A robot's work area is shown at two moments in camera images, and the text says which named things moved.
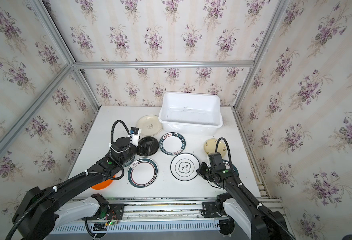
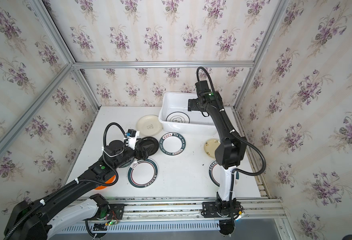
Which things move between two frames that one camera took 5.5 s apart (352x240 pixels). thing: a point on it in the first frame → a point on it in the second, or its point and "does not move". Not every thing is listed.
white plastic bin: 190,114 does not move
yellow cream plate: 210,146 does not move
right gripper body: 204,171 → 192,105
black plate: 148,146 does not move
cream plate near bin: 151,125 does not move
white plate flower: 183,166 → 178,117
